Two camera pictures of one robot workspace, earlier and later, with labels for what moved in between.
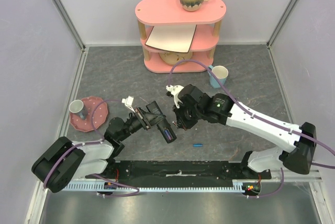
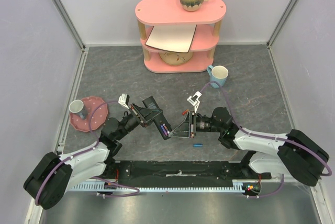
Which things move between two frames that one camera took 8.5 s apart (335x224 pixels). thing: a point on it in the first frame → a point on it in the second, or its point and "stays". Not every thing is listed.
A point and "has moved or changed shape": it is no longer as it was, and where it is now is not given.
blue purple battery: [168, 134] has moved or changed shape
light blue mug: [222, 72] stays
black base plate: [212, 171] stays
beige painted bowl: [171, 58] stays
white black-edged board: [175, 38] stays
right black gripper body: [185, 115] → [192, 124]
